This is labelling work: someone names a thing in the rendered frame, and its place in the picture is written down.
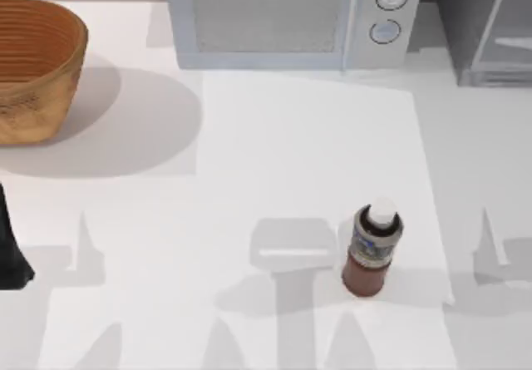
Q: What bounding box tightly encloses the pale microwave oven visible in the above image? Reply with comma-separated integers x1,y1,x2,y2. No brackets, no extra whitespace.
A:
160,0,429,72

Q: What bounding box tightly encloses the brown bottle with white cap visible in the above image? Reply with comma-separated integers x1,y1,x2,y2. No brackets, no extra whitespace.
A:
341,197,404,298

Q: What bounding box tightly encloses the wooden basket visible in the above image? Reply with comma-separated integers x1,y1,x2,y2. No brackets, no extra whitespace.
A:
0,0,90,147

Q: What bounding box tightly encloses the grey cabinet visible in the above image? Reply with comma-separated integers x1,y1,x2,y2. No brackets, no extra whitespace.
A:
429,0,532,88

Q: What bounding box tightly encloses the microwave door handle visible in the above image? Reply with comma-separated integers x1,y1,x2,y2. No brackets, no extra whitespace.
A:
342,0,360,71

